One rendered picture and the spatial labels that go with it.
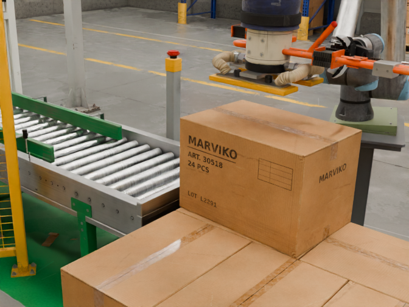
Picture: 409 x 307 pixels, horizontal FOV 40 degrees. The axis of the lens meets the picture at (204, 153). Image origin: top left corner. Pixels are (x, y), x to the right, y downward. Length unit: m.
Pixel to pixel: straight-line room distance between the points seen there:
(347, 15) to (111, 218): 1.32
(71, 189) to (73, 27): 3.07
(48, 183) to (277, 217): 1.19
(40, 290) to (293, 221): 1.41
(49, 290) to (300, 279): 1.39
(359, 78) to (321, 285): 0.85
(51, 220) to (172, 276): 1.72
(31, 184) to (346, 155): 1.55
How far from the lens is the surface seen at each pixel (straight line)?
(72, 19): 5.54
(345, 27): 2.48
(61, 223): 3.55
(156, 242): 2.18
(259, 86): 2.07
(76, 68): 5.63
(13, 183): 2.88
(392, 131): 2.89
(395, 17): 2.72
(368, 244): 2.28
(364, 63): 1.99
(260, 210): 2.14
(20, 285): 3.02
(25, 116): 3.81
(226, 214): 2.27
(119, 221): 2.48
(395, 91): 2.85
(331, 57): 2.02
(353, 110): 2.91
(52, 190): 2.80
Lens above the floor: 1.63
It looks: 21 degrees down
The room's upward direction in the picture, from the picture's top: 1 degrees clockwise
